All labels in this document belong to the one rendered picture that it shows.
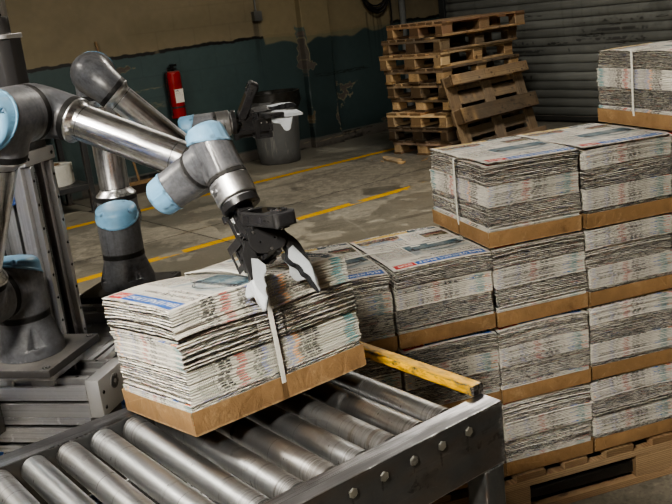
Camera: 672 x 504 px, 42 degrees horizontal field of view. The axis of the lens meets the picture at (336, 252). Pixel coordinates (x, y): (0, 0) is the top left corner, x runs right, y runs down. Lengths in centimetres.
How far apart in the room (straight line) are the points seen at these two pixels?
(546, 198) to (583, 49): 780
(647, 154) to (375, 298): 88
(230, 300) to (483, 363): 113
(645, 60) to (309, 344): 151
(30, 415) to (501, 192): 130
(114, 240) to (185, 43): 713
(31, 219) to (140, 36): 710
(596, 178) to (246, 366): 131
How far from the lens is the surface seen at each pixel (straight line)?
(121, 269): 249
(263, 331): 155
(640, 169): 261
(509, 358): 252
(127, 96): 244
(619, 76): 284
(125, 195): 259
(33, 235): 228
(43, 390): 210
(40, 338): 209
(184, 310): 147
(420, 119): 890
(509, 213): 240
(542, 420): 265
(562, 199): 248
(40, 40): 889
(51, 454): 170
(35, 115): 182
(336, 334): 165
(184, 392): 151
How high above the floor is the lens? 149
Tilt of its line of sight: 15 degrees down
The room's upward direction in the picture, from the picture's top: 7 degrees counter-clockwise
